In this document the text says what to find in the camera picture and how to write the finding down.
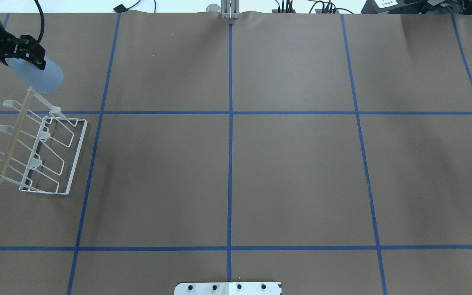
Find white wire cup holder rack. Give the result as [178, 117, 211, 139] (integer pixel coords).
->
[0, 88, 89, 195]

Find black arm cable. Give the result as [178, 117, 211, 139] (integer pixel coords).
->
[34, 0, 45, 41]

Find black connector on cable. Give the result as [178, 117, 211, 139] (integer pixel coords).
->
[112, 0, 159, 13]

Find light blue plastic cup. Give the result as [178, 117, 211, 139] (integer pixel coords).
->
[5, 57, 64, 93]

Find black equipment top right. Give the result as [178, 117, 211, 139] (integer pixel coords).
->
[360, 0, 472, 15]

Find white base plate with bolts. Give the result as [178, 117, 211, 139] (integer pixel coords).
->
[174, 281, 283, 295]

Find black cable plugs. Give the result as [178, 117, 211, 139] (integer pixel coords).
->
[270, 0, 365, 14]

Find aluminium camera mast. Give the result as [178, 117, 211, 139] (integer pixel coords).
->
[220, 0, 240, 19]

